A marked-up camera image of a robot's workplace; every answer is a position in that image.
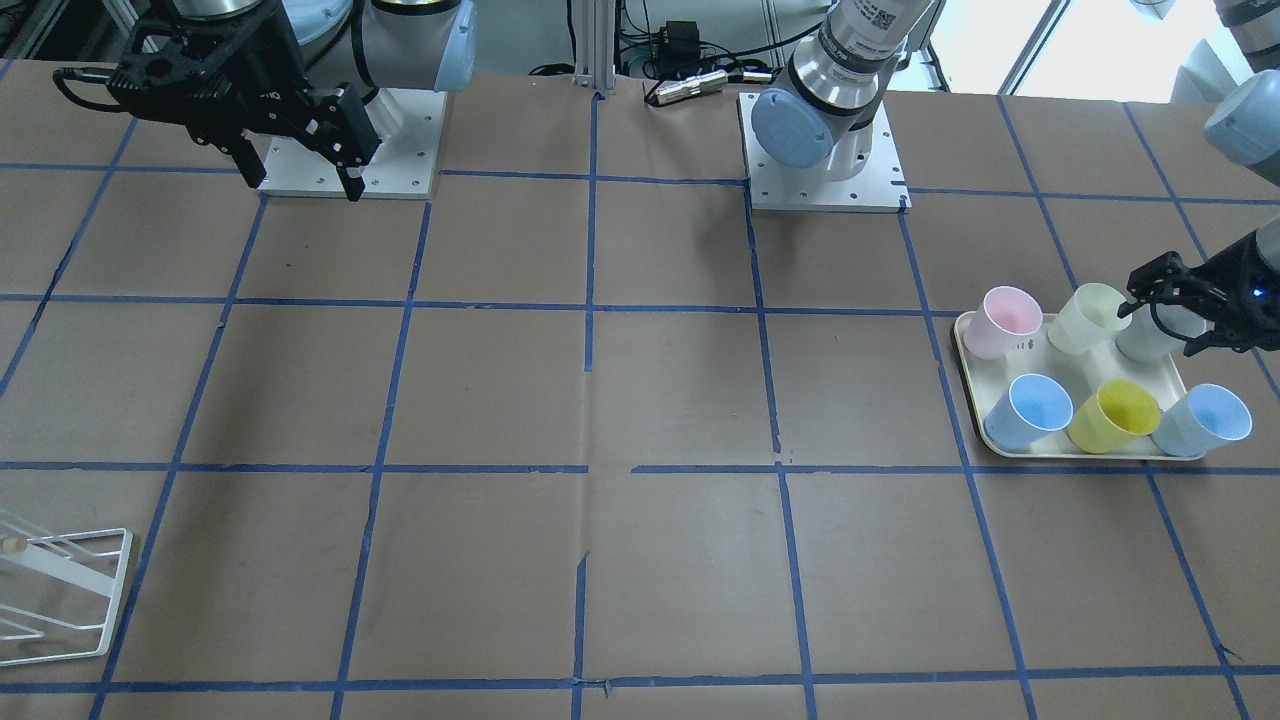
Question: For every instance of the light blue cup near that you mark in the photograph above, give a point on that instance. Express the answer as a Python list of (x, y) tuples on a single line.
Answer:
[(1032, 407)]

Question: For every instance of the light blue cup far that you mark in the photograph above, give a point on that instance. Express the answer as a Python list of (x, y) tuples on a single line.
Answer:
[(1208, 417)]

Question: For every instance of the cream white plastic cup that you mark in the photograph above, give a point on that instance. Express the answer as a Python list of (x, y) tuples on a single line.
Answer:
[(1089, 319)]

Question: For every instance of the cream plastic tray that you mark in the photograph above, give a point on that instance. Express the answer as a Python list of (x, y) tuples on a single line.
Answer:
[(986, 381)]

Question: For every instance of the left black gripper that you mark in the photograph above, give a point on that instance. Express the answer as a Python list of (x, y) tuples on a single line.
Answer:
[(1243, 277)]

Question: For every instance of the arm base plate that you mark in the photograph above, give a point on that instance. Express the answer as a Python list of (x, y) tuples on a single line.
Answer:
[(863, 172), (410, 124)]

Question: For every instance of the pink plastic cup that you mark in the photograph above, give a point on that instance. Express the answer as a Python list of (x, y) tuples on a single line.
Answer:
[(1006, 317)]

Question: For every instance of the light blue cup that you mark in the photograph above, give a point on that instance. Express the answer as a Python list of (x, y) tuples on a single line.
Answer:
[(1208, 417), (1032, 407)]

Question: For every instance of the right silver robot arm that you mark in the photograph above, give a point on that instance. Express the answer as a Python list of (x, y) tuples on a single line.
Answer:
[(372, 45)]

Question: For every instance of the yellow plastic cup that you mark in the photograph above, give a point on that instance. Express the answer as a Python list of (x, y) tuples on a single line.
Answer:
[(1118, 413)]

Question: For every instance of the silver cable connector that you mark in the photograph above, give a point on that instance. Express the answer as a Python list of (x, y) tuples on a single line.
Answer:
[(665, 93)]

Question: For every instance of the white wire cup rack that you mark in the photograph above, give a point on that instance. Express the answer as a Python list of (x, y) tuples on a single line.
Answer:
[(62, 592)]

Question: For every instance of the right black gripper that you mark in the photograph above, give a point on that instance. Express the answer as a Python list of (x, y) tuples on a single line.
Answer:
[(262, 62)]

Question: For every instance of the aluminium frame post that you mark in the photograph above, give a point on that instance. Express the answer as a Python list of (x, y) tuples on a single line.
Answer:
[(595, 26)]

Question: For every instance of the grey plastic cup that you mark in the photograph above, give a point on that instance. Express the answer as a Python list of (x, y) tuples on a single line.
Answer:
[(1145, 340)]

